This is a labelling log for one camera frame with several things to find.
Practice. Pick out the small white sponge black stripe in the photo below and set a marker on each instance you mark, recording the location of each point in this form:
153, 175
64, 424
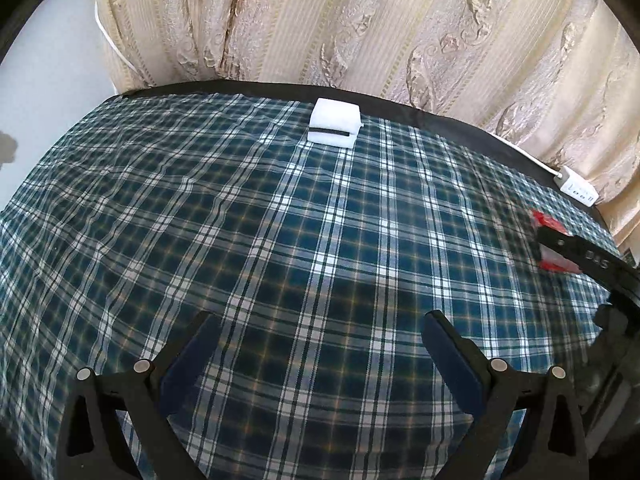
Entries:
332, 115

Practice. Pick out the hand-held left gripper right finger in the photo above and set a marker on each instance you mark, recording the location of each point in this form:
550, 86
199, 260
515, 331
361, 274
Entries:
452, 360

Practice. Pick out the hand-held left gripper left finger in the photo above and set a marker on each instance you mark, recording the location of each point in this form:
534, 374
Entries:
190, 360

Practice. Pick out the red and white packet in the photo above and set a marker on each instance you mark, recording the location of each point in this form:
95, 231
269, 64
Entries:
545, 222

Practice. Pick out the person's right hand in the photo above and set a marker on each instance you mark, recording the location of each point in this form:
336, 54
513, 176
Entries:
610, 340

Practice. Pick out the blue plaid tablecloth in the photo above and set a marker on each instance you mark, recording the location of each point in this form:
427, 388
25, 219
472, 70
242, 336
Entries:
300, 240

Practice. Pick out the white power strip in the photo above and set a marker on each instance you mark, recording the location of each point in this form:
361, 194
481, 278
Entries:
575, 187

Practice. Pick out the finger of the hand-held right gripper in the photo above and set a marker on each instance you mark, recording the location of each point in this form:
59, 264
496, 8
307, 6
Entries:
590, 255

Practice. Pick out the beige patterned curtain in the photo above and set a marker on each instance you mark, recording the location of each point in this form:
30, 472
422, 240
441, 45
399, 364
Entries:
350, 20

